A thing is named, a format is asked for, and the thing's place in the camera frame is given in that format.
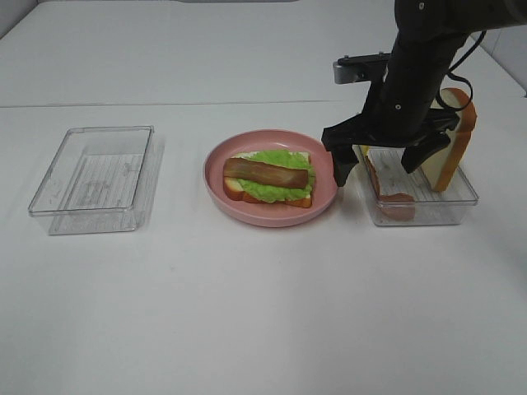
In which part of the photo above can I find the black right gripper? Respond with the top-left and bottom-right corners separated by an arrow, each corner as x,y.
321,77 -> 459,186

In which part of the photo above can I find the bacon strip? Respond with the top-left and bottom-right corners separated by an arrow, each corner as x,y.
223,158 -> 310,188
366,156 -> 416,221

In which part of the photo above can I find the green lettuce leaf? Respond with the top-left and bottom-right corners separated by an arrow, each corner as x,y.
224,149 -> 316,208

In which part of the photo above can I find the bread slice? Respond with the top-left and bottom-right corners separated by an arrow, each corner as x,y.
222,150 -> 315,208
417,103 -> 478,193

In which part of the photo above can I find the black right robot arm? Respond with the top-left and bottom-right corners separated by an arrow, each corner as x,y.
321,1 -> 526,187

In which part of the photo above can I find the clear right plastic container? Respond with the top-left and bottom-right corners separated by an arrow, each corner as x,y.
358,147 -> 478,226

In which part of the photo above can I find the clear plastic container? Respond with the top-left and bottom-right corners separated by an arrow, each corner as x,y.
358,147 -> 478,226
28,126 -> 164,235

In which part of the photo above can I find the pink round plate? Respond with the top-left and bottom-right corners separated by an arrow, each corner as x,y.
203,129 -> 338,227

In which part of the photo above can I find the clear left plastic container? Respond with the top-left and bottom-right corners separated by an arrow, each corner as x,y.
28,126 -> 164,235

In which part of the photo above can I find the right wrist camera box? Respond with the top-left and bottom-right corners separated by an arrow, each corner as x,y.
333,53 -> 390,85

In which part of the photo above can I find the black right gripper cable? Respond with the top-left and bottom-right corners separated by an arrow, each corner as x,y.
437,30 -> 487,112

